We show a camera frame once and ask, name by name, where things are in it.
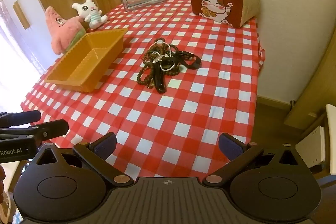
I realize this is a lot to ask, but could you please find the yellow plastic tray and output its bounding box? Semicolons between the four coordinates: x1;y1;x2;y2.
44;28;127;93

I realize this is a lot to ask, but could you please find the black watch strap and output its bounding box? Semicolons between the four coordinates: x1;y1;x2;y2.
153;54;169;94

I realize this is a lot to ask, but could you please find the black leather band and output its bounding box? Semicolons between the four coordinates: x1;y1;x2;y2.
174;51;202;70

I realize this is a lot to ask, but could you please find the dark wooden bead necklace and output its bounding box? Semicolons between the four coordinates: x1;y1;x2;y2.
136;37;185;89

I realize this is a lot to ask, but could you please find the person left hand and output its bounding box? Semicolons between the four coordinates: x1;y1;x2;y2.
0;165;6;203

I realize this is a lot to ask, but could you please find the lace window curtain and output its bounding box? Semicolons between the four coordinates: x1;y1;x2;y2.
1;0;45;75

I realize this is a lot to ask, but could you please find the red white checkered tablecloth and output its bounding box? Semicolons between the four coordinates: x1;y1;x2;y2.
21;0;261;178

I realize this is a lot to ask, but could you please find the pink starfish plush toy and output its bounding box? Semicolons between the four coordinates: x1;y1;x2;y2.
45;6;86;55

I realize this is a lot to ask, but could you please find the white bunny plush toy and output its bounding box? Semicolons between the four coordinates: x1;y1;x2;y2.
72;0;108;30

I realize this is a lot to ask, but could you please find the wooden wall hook strip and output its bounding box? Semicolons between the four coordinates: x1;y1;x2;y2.
13;1;31;30

